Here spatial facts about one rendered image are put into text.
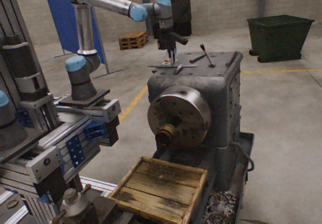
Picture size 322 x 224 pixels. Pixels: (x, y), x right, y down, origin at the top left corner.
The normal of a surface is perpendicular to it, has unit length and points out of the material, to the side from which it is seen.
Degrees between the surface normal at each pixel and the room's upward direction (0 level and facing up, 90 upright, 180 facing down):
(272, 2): 90
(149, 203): 0
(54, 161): 90
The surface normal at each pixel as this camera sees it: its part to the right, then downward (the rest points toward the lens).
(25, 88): -0.39, 0.43
